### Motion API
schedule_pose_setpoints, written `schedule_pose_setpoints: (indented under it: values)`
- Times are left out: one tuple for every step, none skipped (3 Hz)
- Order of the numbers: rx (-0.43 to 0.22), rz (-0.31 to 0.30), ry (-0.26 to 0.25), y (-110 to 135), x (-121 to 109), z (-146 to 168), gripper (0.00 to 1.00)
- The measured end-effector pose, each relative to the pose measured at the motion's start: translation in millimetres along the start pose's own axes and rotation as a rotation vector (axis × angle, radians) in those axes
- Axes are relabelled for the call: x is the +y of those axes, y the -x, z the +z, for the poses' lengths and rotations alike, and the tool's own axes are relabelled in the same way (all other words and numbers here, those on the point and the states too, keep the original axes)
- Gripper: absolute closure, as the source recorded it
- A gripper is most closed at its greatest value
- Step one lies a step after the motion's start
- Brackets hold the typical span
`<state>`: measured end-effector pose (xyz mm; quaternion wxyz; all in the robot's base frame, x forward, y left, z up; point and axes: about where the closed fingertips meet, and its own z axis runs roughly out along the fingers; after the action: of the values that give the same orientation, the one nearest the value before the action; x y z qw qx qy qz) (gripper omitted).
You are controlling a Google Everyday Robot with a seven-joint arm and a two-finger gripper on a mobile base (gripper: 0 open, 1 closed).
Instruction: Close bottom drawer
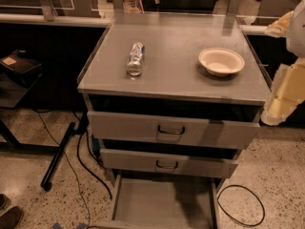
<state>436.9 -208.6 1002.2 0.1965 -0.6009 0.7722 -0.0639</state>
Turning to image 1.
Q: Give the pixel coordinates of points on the grey drawer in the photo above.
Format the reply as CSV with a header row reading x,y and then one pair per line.
x,y
159,201
172,130
168,164

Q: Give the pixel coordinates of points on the grey middle drawer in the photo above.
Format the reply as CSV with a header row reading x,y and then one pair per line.
x,y
168,164

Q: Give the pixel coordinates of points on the dark side table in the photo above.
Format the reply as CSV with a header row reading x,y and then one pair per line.
x,y
10,95

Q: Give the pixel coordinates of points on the dark shoe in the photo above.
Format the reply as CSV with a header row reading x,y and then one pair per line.
x,y
3,201
12,218

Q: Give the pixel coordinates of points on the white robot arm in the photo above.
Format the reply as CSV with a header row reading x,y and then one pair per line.
x,y
292,27

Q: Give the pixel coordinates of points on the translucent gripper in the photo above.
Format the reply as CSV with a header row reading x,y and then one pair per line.
x,y
296,32

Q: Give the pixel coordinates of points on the black stand leg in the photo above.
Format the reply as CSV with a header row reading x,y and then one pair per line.
x,y
46,181

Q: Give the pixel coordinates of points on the grey top drawer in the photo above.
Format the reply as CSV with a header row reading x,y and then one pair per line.
x,y
172,130

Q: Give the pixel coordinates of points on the grey bottom drawer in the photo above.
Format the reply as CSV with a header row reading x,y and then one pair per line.
x,y
159,201

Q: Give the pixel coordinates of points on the grey drawer cabinet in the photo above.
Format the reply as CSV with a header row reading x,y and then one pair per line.
x,y
173,82

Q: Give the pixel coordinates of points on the white paper bowl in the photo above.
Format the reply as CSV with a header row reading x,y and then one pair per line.
x,y
221,62

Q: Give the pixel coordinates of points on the crushed plastic water bottle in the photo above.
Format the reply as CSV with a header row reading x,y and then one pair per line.
x,y
135,60

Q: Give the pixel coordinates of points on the black box with label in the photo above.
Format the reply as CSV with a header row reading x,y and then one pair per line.
x,y
20,68

